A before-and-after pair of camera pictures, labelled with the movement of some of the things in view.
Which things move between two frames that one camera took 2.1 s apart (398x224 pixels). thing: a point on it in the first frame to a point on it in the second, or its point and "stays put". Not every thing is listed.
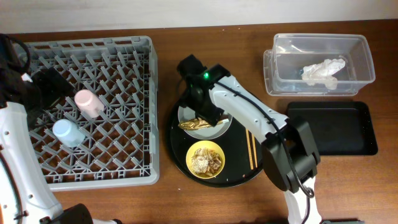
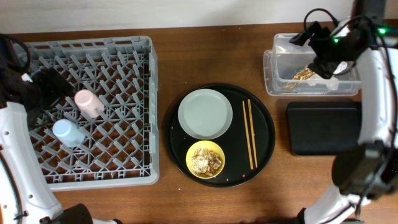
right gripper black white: (211, 113) to (325, 66)
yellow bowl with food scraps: (205, 159) stays put
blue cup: (68, 133) stays put
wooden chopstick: (249, 149) stays put
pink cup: (89, 103) stays put
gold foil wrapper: (187, 124) to (301, 75)
